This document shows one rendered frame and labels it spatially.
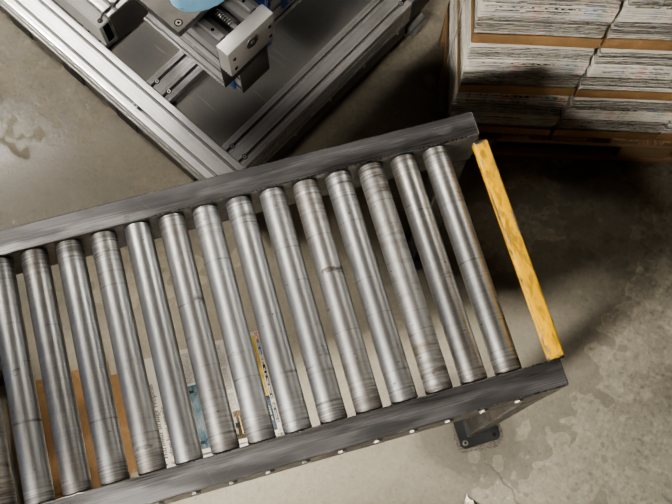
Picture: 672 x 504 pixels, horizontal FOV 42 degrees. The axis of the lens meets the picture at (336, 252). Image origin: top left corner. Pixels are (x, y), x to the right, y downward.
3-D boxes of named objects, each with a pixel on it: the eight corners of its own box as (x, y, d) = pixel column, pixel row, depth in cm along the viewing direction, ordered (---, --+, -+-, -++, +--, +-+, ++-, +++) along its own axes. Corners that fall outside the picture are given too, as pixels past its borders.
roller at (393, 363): (346, 173, 170) (349, 162, 165) (416, 406, 156) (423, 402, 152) (321, 178, 169) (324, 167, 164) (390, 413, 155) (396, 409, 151)
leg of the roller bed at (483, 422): (481, 410, 231) (542, 367, 166) (488, 431, 229) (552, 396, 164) (460, 416, 230) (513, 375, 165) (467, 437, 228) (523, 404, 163)
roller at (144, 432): (118, 230, 165) (111, 222, 161) (171, 475, 152) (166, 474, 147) (92, 237, 165) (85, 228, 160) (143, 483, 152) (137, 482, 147)
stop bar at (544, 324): (487, 142, 166) (489, 137, 164) (564, 358, 154) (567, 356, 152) (470, 146, 166) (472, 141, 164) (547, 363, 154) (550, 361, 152)
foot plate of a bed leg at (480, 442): (490, 391, 232) (490, 390, 231) (507, 444, 228) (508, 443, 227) (442, 404, 231) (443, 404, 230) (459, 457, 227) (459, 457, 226)
